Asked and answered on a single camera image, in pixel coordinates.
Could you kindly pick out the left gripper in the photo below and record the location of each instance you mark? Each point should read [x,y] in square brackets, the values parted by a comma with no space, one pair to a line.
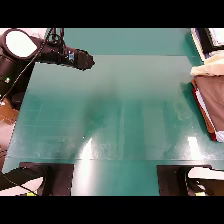
[85,60]

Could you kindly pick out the cream white garment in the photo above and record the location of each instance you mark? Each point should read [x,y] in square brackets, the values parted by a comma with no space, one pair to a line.
[210,68]

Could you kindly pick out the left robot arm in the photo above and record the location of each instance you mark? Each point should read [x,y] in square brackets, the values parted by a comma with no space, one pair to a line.
[20,61]

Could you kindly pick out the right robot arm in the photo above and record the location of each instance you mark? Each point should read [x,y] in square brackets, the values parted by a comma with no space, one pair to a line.
[196,181]

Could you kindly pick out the brown garment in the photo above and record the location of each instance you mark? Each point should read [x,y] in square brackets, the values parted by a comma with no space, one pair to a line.
[213,100]

